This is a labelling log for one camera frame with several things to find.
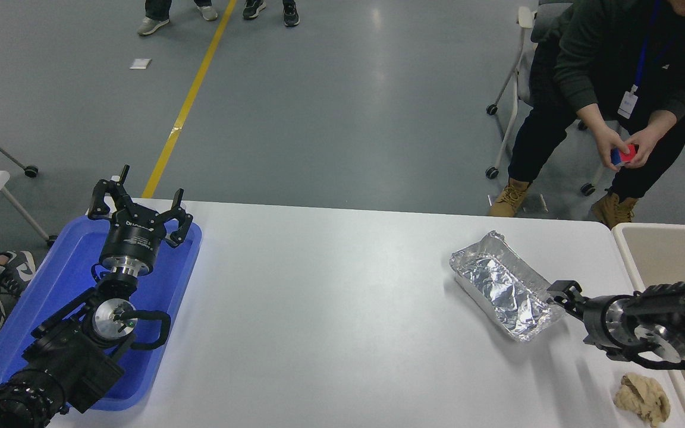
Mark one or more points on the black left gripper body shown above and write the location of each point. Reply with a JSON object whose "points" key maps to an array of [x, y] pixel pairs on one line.
{"points": [[131, 241]]}

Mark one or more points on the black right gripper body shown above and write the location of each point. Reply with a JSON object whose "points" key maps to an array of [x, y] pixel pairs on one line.
{"points": [[596, 321]]}

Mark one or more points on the foil tray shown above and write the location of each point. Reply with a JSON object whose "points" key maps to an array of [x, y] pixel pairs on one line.
{"points": [[500, 288]]}

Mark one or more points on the colourful puzzle cube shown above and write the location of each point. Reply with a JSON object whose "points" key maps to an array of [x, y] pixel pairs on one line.
{"points": [[624, 154]]}

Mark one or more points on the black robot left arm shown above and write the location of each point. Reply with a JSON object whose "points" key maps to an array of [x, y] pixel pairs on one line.
{"points": [[75, 356]]}

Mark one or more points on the person's right hand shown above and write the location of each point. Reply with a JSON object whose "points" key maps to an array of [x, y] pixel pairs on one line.
{"points": [[607, 142]]}

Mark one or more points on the person's left hand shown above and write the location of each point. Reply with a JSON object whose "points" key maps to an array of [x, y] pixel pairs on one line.
{"points": [[644, 145]]}

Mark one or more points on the blue plastic tray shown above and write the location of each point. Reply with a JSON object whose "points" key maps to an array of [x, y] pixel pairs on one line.
{"points": [[57, 279]]}

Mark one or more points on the grey wheeled stand leg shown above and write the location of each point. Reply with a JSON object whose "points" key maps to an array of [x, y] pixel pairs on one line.
{"points": [[31, 171]]}

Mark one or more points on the crumpled tan paper ball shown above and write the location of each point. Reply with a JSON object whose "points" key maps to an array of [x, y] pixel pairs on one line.
{"points": [[643, 399]]}

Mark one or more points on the large pale bin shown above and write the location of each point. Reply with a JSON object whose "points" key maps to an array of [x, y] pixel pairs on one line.
{"points": [[669, 252]]}

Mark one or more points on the white paper scrap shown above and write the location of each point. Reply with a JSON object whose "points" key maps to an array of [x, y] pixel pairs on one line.
{"points": [[140, 63]]}

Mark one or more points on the white name badge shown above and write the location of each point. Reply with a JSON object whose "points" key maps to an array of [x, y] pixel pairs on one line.
{"points": [[628, 104]]}

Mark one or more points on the white wheeled chair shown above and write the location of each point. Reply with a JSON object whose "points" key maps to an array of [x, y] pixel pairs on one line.
{"points": [[525, 16]]}

